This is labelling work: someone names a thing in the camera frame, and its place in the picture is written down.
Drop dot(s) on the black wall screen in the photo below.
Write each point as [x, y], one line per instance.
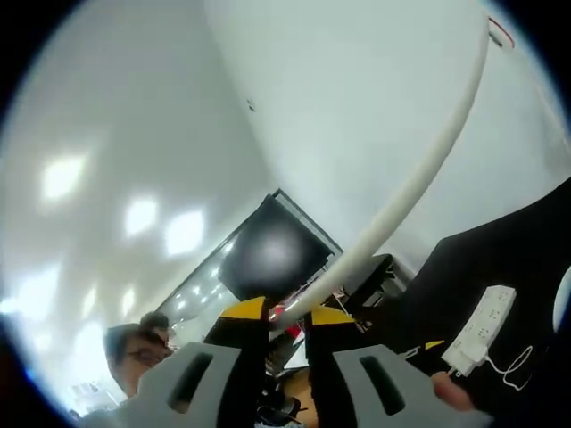
[316, 252]

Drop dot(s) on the white power strip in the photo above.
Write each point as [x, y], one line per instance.
[493, 312]

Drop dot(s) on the person's head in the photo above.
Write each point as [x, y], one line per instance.
[134, 356]

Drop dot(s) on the red object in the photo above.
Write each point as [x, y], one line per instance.
[294, 332]

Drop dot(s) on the white desk lamp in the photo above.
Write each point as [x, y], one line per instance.
[424, 180]

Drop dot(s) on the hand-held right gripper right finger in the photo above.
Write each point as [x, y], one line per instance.
[357, 392]

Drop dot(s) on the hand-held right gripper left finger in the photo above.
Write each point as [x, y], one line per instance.
[178, 392]

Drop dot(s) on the black furniture piece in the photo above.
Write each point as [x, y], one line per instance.
[374, 276]

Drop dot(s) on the person's right hand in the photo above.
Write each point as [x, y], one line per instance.
[452, 392]

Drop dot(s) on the white desk lamp plug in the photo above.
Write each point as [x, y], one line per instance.
[466, 361]

